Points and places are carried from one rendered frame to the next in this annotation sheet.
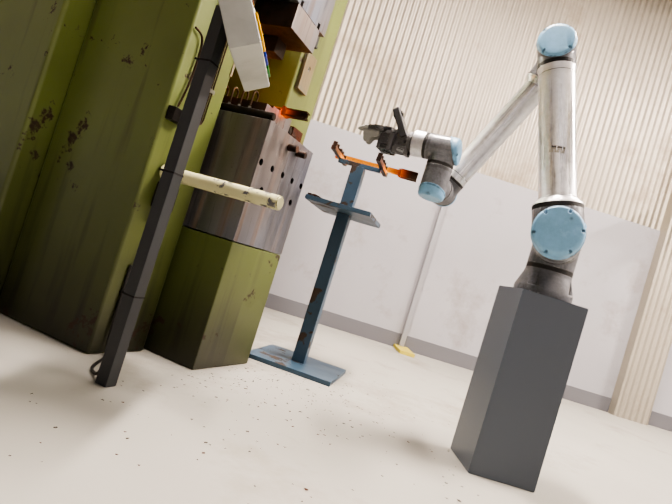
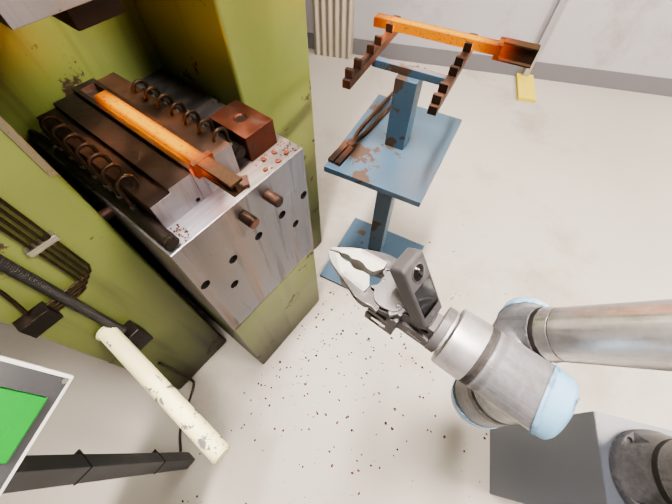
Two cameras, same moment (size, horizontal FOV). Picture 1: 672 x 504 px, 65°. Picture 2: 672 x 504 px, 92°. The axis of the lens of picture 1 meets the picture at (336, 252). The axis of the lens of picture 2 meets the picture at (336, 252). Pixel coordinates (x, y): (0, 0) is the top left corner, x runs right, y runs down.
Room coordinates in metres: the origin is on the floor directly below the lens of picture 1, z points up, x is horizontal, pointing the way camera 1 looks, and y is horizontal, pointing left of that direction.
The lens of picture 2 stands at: (1.64, -0.03, 1.44)
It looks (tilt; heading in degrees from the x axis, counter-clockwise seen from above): 59 degrees down; 16
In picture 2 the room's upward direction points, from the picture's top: straight up
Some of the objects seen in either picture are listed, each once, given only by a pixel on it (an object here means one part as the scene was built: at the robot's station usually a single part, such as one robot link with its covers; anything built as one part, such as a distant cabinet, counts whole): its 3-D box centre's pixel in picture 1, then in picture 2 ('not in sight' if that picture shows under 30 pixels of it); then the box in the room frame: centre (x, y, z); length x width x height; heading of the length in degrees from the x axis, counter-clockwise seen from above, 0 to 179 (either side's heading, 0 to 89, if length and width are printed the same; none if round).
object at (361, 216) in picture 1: (345, 212); (396, 144); (2.48, 0.01, 0.75); 0.40 x 0.30 x 0.02; 168
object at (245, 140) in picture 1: (217, 177); (196, 201); (2.13, 0.54, 0.69); 0.56 x 0.38 x 0.45; 68
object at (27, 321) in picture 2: (176, 115); (39, 319); (1.69, 0.62, 0.80); 0.06 x 0.03 x 0.04; 158
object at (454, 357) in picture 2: (419, 144); (459, 339); (1.82, -0.16, 0.98); 0.10 x 0.05 x 0.09; 158
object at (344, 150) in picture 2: not in sight; (383, 109); (2.62, 0.09, 0.76); 0.60 x 0.04 x 0.01; 163
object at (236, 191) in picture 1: (220, 186); (159, 387); (1.64, 0.40, 0.62); 0.44 x 0.05 x 0.05; 68
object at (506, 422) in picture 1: (515, 382); (570, 471); (1.78, -0.70, 0.30); 0.22 x 0.22 x 0.60; 2
